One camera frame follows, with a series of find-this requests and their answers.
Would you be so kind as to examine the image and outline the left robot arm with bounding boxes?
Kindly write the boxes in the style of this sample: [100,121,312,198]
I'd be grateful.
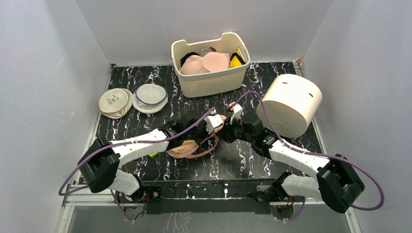
[78,115,223,202]

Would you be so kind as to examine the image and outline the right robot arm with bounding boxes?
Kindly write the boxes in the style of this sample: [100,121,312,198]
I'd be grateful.
[217,114,365,214]

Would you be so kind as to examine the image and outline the cream plastic laundry basket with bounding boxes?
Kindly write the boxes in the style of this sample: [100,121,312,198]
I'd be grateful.
[171,32,250,98]

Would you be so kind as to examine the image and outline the pink bra in basket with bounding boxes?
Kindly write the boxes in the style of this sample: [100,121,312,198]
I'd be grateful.
[181,52,229,75]

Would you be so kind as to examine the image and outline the white cylindrical drum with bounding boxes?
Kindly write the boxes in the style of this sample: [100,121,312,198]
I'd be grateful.
[256,74,323,138]

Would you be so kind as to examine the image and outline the yellow black item in basket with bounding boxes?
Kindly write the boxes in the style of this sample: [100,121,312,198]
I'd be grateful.
[229,49,246,68]

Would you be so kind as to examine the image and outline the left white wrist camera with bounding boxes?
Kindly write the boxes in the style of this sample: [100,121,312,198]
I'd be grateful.
[204,115,223,134]

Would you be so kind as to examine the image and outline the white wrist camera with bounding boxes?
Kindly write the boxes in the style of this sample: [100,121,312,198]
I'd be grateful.
[204,115,223,134]
[228,102,243,125]

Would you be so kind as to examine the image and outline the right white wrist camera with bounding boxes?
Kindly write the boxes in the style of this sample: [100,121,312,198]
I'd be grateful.
[228,102,243,125]

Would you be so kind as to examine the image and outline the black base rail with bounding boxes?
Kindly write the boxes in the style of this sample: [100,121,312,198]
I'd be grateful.
[116,179,294,218]

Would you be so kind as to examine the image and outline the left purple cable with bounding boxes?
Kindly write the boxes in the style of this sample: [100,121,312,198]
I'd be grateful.
[58,107,216,197]

